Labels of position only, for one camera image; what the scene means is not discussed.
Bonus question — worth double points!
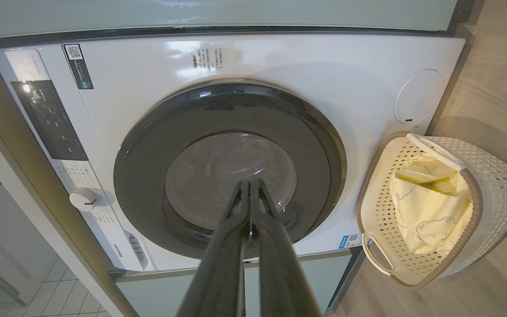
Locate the black QR code sticker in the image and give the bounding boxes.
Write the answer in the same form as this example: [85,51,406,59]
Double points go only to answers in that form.
[62,43,94,90]

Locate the blue energy label sticker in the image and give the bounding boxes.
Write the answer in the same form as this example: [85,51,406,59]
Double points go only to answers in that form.
[338,233,371,250]

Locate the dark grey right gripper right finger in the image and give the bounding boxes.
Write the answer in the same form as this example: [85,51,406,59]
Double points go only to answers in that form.
[251,178,322,317]

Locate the black washing machine control panel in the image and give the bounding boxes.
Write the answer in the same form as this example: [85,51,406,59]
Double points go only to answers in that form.
[11,80,89,161]

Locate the round white filter cover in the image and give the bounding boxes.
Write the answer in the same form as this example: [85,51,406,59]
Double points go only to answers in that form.
[393,69,445,125]

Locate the white detergent drawer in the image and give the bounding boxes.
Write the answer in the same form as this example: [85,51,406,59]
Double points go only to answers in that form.
[99,220,156,273]

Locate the pale green cabinet panel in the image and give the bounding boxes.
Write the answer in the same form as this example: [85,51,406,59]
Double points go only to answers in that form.
[0,0,474,42]
[114,249,364,317]

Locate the pale yellow bear print garment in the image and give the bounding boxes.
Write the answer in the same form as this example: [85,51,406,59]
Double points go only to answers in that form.
[389,152,474,256]

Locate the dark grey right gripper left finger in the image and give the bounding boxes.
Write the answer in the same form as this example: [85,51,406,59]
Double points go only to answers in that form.
[176,179,251,317]

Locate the white washing machine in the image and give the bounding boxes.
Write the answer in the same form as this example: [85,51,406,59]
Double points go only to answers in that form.
[0,34,466,273]

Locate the white panelled cabinet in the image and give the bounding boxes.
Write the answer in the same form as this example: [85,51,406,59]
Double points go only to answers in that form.
[0,145,58,309]

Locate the white washing machine dial knob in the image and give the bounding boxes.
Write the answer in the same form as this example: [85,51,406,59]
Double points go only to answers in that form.
[69,187,100,213]

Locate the cream perforated laundry basket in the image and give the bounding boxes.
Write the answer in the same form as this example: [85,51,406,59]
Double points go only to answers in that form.
[356,131,507,291]

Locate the clear text sticker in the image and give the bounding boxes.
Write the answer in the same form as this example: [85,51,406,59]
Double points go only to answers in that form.
[193,48,223,72]

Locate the dark round washer door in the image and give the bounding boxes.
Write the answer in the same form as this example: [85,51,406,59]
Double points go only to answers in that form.
[114,82,348,260]

